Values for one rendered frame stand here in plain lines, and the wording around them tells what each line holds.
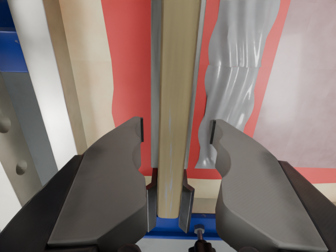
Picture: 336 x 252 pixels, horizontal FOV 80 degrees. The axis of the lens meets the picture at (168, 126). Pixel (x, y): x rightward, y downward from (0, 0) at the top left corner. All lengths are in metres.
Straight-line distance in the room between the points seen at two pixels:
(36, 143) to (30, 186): 1.41
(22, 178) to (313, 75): 0.43
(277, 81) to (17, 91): 1.52
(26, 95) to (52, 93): 1.31
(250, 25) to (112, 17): 0.17
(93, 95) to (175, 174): 0.17
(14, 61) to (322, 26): 0.43
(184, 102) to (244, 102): 0.14
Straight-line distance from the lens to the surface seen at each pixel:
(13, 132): 0.33
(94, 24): 0.29
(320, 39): 0.34
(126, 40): 0.29
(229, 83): 0.29
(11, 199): 0.37
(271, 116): 0.35
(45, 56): 0.29
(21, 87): 1.60
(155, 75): 0.25
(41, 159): 1.86
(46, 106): 0.31
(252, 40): 0.29
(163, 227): 0.41
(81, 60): 0.31
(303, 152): 0.41
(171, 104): 0.19
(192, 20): 0.17
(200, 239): 0.40
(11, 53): 0.40
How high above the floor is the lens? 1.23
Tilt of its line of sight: 61 degrees down
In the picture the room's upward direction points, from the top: 179 degrees counter-clockwise
